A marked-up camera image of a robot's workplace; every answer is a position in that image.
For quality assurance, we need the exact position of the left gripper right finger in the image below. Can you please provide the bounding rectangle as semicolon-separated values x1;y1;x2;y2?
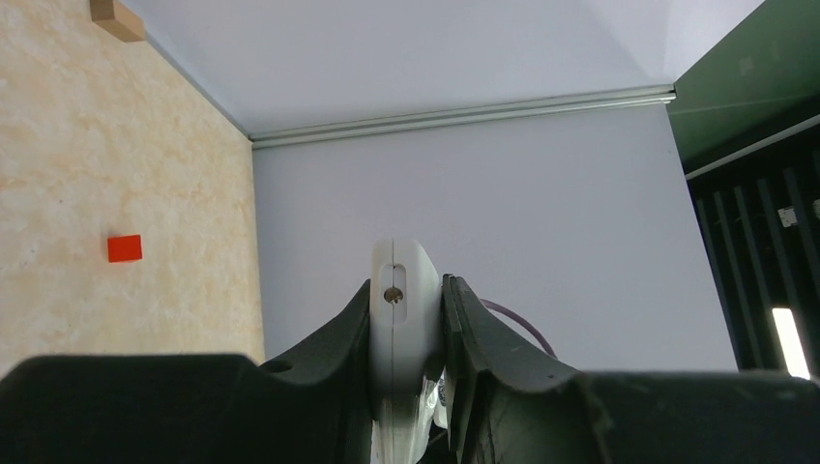
442;275;819;463

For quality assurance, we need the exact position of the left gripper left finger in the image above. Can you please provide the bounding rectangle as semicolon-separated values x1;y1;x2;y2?
1;285;372;463

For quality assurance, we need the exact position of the white remote control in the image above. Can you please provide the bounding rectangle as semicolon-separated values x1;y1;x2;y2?
368;238;445;463

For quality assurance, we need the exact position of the red block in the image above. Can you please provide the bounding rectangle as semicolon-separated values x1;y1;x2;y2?
106;234;143;263

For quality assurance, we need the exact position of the tan wooden block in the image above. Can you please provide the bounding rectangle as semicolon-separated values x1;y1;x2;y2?
89;0;147;43

